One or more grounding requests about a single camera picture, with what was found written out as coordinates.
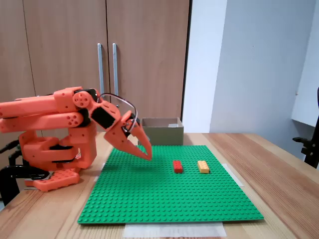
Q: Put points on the yellow lego block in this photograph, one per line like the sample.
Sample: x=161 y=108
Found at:
x=203 y=166

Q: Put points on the white board panel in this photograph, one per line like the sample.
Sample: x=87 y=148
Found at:
x=309 y=74

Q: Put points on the small masking tape pieces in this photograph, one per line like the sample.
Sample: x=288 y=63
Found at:
x=96 y=179

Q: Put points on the long masking tape strip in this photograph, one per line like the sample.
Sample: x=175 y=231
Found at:
x=174 y=230

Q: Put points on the black stand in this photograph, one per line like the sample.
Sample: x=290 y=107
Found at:
x=311 y=149

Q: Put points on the black table clamp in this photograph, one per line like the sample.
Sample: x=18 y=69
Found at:
x=15 y=171

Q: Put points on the wooden cabinet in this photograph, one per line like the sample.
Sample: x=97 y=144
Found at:
x=149 y=30

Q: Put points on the cardboard box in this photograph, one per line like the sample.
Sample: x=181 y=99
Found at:
x=164 y=137

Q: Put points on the green lego baseplate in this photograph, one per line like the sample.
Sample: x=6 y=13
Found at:
x=162 y=194

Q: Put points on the short masking tape strip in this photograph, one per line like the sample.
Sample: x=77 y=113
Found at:
x=235 y=176

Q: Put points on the red lego block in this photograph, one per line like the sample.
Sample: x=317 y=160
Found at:
x=178 y=166

